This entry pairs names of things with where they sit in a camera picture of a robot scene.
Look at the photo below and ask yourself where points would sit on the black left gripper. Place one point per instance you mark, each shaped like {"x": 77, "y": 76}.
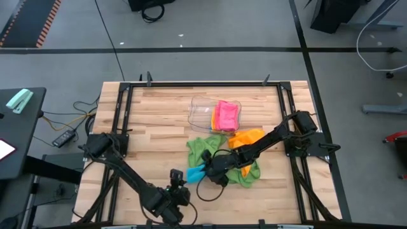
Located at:
{"x": 175, "y": 200}

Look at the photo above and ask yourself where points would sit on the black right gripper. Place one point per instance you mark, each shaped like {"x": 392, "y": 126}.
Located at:
{"x": 224, "y": 165}

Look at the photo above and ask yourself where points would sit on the blue microfiber towel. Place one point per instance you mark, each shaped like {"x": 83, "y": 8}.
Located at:
{"x": 194, "y": 174}

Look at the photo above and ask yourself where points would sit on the green microfiber towel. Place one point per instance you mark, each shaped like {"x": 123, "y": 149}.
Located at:
{"x": 200, "y": 148}
{"x": 251, "y": 179}

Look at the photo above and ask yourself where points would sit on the orange microfiber towel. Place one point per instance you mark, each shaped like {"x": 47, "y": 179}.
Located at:
{"x": 213, "y": 122}
{"x": 248, "y": 136}

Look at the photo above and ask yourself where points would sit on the clear plastic bin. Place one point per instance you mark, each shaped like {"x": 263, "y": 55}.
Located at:
{"x": 198, "y": 114}

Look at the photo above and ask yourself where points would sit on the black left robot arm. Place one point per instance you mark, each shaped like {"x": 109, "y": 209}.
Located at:
{"x": 127, "y": 175}

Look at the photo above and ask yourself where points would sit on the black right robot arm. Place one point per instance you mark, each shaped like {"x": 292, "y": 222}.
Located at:
{"x": 273, "y": 136}

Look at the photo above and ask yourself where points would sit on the black power adapter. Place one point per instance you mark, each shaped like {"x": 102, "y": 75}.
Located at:
{"x": 63, "y": 139}

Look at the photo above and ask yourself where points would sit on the black desk base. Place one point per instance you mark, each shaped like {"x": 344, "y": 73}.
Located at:
{"x": 51, "y": 168}

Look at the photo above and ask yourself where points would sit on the black side desk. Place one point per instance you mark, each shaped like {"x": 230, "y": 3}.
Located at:
{"x": 19, "y": 133}

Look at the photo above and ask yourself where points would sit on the black equipment box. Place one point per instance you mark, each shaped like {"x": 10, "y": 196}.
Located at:
{"x": 136, "y": 4}

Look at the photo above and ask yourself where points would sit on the mint green stapler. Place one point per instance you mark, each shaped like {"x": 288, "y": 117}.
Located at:
{"x": 19, "y": 100}

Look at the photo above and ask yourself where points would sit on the grey desk foot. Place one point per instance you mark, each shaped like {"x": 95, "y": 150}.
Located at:
{"x": 384, "y": 108}

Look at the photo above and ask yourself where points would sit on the red chair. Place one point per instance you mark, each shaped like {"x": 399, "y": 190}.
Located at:
{"x": 395, "y": 136}

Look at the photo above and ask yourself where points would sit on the black cabinet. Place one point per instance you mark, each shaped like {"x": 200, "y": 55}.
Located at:
{"x": 334, "y": 14}

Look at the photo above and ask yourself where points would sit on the black caster wheel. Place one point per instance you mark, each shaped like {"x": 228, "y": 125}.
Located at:
{"x": 390, "y": 75}

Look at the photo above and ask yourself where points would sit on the grey desk leg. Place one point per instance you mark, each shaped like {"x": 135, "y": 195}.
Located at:
{"x": 375, "y": 23}

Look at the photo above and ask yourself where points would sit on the black mat orange striped edge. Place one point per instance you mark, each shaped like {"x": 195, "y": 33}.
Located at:
{"x": 28, "y": 22}

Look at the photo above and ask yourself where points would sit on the black table edge bracket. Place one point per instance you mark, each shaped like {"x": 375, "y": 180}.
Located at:
{"x": 261, "y": 224}
{"x": 149, "y": 224}

